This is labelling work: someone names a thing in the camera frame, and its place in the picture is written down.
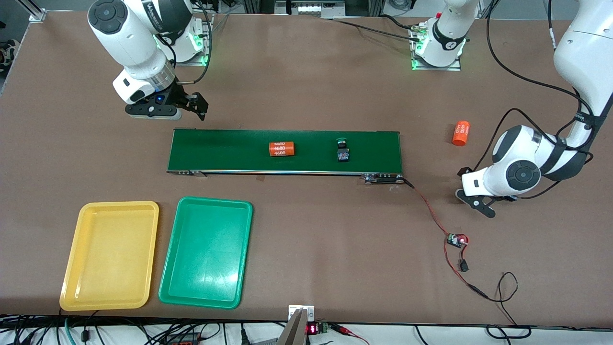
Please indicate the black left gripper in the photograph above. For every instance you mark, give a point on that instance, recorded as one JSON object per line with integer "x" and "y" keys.
{"x": 462, "y": 171}

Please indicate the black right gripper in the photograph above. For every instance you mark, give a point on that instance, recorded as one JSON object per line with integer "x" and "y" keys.
{"x": 180, "y": 97}

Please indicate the orange 4680 battery cylinder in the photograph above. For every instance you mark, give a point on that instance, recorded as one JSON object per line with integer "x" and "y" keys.
{"x": 281, "y": 149}
{"x": 460, "y": 133}

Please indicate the green push button switch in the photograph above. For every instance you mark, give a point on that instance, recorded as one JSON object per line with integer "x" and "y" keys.
{"x": 343, "y": 154}

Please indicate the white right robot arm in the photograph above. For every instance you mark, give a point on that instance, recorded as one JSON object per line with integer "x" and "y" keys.
{"x": 134, "y": 43}

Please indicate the green belt conveyor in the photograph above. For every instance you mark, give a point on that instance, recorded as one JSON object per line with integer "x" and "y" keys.
{"x": 230, "y": 151}

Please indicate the small green circuit board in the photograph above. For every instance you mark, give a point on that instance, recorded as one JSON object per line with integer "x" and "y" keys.
{"x": 456, "y": 240}

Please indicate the red black power lead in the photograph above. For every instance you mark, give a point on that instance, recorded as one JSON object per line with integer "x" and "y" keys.
{"x": 479, "y": 291}

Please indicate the metal rack with light strip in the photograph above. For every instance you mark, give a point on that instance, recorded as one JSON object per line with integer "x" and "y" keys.
{"x": 311, "y": 8}

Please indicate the green plastic tray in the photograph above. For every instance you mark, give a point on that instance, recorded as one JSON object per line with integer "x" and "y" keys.
{"x": 206, "y": 254}

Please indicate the yellow plastic tray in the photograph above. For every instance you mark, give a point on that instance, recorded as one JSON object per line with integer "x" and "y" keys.
{"x": 110, "y": 258}

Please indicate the red clip leads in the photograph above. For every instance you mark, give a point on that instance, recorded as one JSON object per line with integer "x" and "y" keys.
{"x": 347, "y": 330}

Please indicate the red digit display module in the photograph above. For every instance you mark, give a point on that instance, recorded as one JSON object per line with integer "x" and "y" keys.
{"x": 312, "y": 329}

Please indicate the orange power strip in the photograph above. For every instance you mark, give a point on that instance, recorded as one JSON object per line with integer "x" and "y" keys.
{"x": 184, "y": 340}

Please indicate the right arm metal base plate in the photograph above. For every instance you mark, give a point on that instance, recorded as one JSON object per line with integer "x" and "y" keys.
{"x": 194, "y": 61}

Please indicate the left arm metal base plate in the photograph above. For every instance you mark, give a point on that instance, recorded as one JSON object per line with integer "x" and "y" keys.
{"x": 452, "y": 67}

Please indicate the aluminium frame profile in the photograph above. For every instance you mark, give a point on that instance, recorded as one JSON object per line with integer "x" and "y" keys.
{"x": 36, "y": 13}

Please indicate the white metal bracket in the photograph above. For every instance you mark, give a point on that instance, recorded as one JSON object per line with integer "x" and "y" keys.
{"x": 310, "y": 314}

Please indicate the grey camera post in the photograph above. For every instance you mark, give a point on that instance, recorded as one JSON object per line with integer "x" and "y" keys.
{"x": 293, "y": 330}

